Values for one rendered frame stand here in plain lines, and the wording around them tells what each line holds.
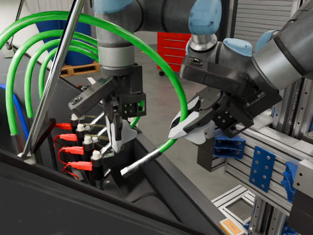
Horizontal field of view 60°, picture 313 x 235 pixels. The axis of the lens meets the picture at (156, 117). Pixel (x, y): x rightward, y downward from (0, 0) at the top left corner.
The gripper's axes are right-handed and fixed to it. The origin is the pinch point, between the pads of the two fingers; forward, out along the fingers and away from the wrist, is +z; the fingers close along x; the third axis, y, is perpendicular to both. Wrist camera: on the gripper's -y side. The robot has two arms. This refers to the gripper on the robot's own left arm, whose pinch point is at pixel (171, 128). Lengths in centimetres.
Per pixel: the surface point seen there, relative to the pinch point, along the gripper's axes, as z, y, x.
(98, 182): 24.3, -1.1, -2.0
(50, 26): 260, -97, 399
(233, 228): 6.3, 26.3, -6.6
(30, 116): 29.2, -22.7, 7.4
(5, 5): 22, -46, 29
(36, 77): 31.7, -28.5, 23.3
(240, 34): 93, 260, 716
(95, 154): 19.2, -6.3, 0.2
